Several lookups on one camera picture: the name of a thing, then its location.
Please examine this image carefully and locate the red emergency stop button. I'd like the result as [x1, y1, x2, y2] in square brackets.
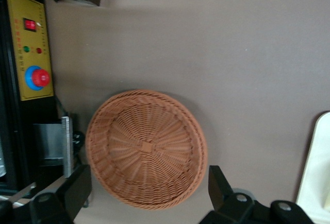
[24, 65, 51, 91]

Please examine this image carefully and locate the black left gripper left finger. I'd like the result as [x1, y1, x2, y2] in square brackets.
[29, 164, 93, 224]

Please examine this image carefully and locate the brown round wicker basket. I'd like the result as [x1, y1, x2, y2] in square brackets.
[85, 89, 208, 211]

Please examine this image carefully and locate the red rocker switch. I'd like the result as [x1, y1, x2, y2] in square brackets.
[23, 18, 37, 32]

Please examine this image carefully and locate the cream plastic tray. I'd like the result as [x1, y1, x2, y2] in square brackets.
[295, 111, 330, 216]

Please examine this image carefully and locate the yellow emergency stop box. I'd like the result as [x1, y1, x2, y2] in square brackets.
[0, 0, 86, 201]

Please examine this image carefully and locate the silver metal handle block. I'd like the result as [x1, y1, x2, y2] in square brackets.
[33, 116, 75, 178]

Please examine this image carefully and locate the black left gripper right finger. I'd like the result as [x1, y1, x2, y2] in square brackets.
[203, 165, 258, 224]

